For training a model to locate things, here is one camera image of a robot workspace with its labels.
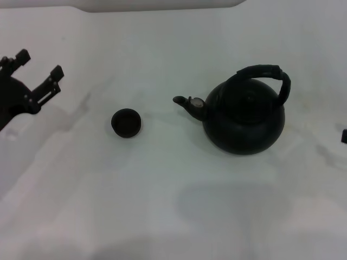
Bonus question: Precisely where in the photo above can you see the small dark brown teacup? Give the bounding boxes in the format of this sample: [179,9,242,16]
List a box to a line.
[110,108,143,138]

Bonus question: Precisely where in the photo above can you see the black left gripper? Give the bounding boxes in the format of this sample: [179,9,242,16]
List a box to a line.
[0,49,65,132]

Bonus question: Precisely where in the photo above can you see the black round teapot with handle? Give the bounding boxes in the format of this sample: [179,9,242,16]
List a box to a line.
[172,64,291,156]

